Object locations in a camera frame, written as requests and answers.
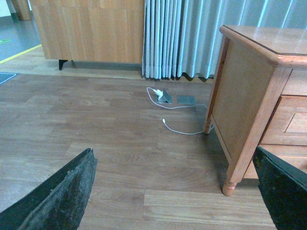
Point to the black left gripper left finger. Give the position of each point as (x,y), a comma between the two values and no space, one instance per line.
(59,202)

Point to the open floor socket box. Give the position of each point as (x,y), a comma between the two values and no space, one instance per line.
(165,98)

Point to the wooden nightstand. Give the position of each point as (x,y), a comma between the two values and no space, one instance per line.
(256,66)

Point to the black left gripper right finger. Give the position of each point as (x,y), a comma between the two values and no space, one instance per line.
(283,188)

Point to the closed floor socket cover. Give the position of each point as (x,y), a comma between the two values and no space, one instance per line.
(188,100)

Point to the grey pleated curtain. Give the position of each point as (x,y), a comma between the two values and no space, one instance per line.
(183,37)

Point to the light wooden cabinet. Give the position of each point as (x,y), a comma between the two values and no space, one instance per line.
(87,30)

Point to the wooden drawer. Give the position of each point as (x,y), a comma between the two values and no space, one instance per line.
(294,155)
(288,125)

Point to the white charger plug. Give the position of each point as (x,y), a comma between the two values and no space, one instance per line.
(158,92)

